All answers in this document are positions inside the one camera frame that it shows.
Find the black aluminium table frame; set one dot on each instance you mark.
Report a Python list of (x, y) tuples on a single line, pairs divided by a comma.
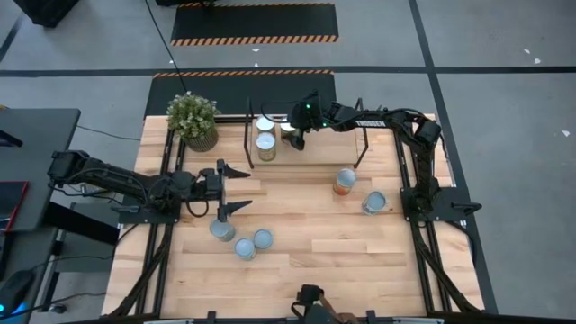
[(420, 261)]

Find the blue cherries can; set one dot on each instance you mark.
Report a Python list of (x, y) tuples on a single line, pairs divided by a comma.
[(221, 228)]

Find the black-framed wooden shelf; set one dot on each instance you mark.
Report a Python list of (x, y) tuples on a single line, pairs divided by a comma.
[(328, 150)]

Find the orange pineapple can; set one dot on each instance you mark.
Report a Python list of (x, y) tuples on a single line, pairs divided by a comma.
[(265, 124)]

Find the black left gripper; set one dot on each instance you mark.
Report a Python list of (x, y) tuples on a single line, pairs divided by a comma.
[(211, 184)]

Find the dark grey desk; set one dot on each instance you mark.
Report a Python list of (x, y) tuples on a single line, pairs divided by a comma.
[(40, 157)]

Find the green smiley-face can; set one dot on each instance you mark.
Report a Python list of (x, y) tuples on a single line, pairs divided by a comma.
[(245, 247)]

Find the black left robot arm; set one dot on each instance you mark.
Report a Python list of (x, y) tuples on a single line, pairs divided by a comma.
[(112, 175)]

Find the yellow-green oranges can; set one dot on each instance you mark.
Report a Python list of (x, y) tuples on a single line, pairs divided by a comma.
[(266, 141)]

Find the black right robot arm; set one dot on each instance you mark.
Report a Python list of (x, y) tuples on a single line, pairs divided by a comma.
[(369, 122)]

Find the black mat with hazard stripes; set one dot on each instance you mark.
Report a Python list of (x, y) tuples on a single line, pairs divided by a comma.
[(234, 94), (254, 20)]

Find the white mixed vegetables can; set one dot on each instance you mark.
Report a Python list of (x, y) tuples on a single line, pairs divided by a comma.
[(374, 201)]

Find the orange can with green band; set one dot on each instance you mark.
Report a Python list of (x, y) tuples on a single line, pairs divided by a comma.
[(287, 127)]

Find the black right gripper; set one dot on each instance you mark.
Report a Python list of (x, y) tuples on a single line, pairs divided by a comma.
[(308, 112)]

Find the short teal tuna can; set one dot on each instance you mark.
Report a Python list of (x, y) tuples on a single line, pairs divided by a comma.
[(263, 238)]

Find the red-orange corn can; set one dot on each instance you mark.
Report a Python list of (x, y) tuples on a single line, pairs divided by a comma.
[(345, 177)]

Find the black device with blue light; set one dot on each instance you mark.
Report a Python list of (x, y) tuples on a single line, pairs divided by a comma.
[(15, 288)]

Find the red tablet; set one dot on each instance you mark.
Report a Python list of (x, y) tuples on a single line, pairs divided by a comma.
[(11, 202)]

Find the black floor box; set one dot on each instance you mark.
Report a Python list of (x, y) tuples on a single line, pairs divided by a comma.
[(45, 9)]

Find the potted plant in striped pot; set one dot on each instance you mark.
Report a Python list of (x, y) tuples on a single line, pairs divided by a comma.
[(193, 119)]

